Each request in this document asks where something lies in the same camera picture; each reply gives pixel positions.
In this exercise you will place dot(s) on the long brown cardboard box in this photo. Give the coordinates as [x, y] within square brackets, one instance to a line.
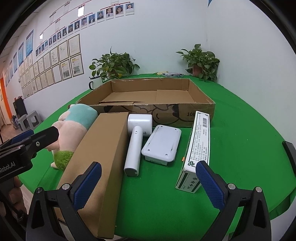
[105, 143]

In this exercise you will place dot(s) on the framed certificates on wall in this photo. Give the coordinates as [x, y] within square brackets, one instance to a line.
[59, 63]

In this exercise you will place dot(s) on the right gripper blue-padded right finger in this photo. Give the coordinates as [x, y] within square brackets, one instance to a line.
[254, 222]

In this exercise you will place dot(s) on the pink teal plush toy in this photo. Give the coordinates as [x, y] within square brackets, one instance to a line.
[72, 125]

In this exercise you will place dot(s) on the potted green plant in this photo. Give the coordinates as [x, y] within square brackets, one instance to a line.
[112, 65]
[201, 64]

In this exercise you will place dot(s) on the black object at table edge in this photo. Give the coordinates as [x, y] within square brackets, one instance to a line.
[291, 153]

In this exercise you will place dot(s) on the blue wall posters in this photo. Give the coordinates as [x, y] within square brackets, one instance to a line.
[17, 55]

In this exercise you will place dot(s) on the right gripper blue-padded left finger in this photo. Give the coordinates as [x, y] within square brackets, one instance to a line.
[43, 223]

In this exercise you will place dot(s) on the colourful tissue packet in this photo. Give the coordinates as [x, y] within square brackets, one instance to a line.
[173, 75]

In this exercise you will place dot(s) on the right potted green plant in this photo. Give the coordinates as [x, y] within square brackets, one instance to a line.
[201, 64]

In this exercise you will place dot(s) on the large open cardboard tray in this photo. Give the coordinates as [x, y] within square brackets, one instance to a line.
[170, 101]

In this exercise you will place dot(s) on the portrait photos row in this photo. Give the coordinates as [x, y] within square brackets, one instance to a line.
[69, 19]

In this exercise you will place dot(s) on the white plastic device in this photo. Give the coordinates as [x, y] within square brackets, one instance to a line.
[161, 146]

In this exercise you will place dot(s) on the person's left hand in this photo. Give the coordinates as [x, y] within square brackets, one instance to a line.
[16, 196]

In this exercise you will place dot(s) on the grey plastic stool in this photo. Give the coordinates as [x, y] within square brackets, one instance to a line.
[29, 121]

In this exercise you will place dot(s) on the white hair dryer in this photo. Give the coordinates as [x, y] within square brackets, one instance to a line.
[138, 126]

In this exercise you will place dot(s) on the yellow packet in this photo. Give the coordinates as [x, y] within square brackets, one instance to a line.
[161, 73]

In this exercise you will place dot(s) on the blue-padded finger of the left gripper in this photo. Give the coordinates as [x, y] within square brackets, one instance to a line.
[17, 138]
[40, 140]

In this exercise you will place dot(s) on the white enamel mug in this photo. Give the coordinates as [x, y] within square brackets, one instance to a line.
[95, 83]

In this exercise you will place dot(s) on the left potted green plant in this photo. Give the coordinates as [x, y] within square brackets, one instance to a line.
[112, 65]

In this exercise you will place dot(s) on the white green medicine box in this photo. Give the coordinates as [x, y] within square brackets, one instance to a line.
[198, 149]

